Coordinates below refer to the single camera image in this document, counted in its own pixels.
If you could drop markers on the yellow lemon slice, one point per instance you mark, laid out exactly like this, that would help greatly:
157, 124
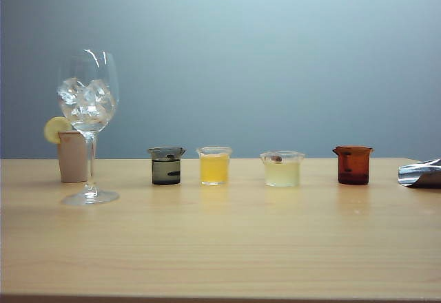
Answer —
53, 129

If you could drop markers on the clear stemmed wine glass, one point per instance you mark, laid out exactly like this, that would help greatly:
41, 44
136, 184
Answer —
87, 110

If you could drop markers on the beige paper cup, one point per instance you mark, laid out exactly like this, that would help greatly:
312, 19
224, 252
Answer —
72, 158

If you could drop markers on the silver foil bag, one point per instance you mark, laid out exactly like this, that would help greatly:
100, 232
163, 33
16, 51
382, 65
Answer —
420, 175

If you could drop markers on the amber measuring cup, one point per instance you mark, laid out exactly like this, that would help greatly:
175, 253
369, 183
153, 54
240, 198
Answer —
355, 168

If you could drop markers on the grey tinted measuring cup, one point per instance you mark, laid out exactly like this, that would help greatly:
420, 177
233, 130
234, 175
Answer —
165, 172

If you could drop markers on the clear glass measuring cup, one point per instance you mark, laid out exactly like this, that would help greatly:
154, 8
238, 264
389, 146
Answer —
214, 168

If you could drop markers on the measuring cup with pale liquid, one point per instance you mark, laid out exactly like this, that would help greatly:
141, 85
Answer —
282, 175

